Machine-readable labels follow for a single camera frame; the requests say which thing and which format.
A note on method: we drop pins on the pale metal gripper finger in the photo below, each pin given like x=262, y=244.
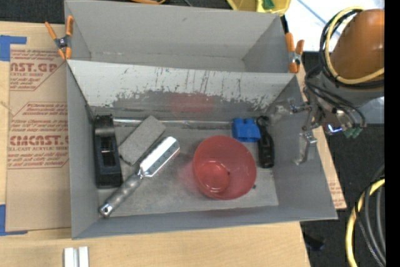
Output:
x=307, y=147
x=289, y=107

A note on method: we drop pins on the blue toy block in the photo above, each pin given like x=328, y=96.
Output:
x=245, y=129

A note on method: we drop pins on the red plastic bowl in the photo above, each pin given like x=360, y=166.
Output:
x=225, y=165

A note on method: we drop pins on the grey metal bin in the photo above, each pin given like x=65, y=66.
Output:
x=175, y=197

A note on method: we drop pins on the grey rectangular sponge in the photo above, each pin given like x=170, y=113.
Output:
x=140, y=140

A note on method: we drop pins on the black tape dispenser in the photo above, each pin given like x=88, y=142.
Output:
x=107, y=175

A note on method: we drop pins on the brown cardboard board, red print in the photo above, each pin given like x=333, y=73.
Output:
x=37, y=184

